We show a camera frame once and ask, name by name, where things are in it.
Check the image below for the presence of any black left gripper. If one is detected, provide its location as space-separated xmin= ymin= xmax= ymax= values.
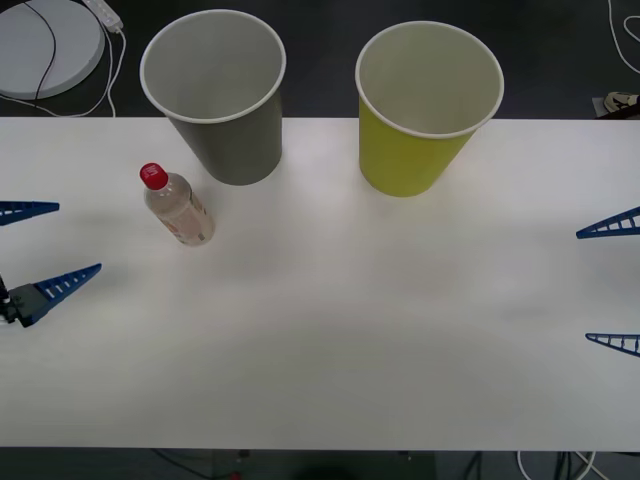
xmin=0 ymin=200 xmax=103 ymax=329

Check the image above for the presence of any white power strip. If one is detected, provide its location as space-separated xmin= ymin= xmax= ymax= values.
xmin=82 ymin=0 xmax=125 ymax=32

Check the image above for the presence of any clear bottle with red cap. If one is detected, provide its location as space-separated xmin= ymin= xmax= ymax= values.
xmin=139 ymin=162 xmax=217 ymax=248

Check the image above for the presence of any round white stand base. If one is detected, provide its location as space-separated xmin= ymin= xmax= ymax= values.
xmin=0 ymin=0 xmax=107 ymax=100

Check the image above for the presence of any white cable under table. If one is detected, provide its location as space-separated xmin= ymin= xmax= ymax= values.
xmin=517 ymin=449 xmax=601 ymax=480

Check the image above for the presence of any yellow-green plastic waste bin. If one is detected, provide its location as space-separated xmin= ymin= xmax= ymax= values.
xmin=354 ymin=20 xmax=505 ymax=198

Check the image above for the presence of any white power strip cable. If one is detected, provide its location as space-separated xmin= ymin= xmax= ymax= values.
xmin=0 ymin=27 xmax=127 ymax=119

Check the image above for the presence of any thin black cable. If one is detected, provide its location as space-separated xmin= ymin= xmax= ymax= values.
xmin=19 ymin=0 xmax=56 ymax=100

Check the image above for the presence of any white looped cable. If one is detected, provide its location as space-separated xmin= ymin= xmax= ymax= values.
xmin=607 ymin=0 xmax=640 ymax=74

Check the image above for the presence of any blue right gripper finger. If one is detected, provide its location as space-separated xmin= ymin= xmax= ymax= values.
xmin=575 ymin=206 xmax=640 ymax=240
xmin=585 ymin=332 xmax=640 ymax=358

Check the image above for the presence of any grey plastic waste bin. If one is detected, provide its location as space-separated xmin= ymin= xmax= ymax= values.
xmin=139 ymin=8 xmax=288 ymax=187

